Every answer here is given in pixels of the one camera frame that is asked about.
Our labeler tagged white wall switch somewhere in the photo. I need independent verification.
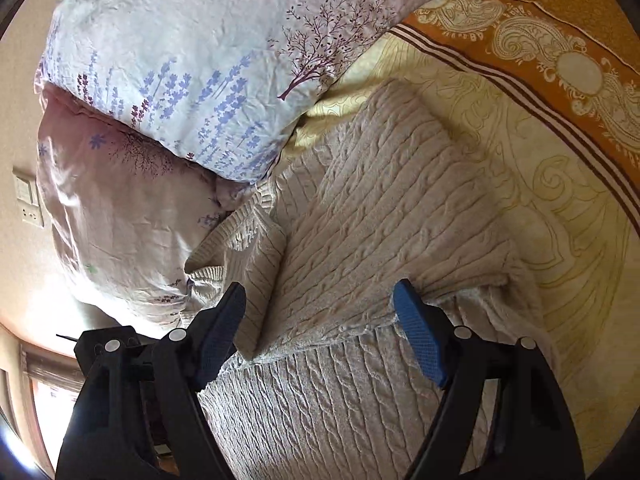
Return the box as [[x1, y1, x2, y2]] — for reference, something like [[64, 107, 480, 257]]
[[12, 167, 39, 207]]

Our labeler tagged wooden framed window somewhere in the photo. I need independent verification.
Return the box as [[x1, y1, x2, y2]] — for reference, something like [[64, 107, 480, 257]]
[[0, 325, 86, 480]]

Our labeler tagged white lavender print pillow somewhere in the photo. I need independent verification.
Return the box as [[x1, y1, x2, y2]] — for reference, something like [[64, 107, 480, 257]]
[[34, 0, 482, 196]]

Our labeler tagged pink floral print pillow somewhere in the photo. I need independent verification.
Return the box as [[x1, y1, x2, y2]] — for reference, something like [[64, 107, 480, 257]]
[[36, 85, 282, 335]]

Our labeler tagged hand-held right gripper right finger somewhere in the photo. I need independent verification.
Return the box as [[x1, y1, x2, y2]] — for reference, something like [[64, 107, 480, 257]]
[[392, 279, 586, 480]]

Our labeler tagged grey cable-knit blanket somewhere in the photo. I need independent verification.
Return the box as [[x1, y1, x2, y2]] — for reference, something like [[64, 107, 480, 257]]
[[184, 79, 557, 480]]

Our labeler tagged yellow patterned bedsheet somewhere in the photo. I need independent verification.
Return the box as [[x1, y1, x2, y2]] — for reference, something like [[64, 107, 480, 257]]
[[280, 0, 640, 480]]

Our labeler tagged white wall socket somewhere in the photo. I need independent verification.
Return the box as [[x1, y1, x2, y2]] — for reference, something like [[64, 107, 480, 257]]
[[20, 204, 46, 229]]

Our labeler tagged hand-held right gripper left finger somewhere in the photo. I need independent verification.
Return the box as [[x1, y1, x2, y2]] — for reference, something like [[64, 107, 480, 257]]
[[55, 282, 248, 480]]

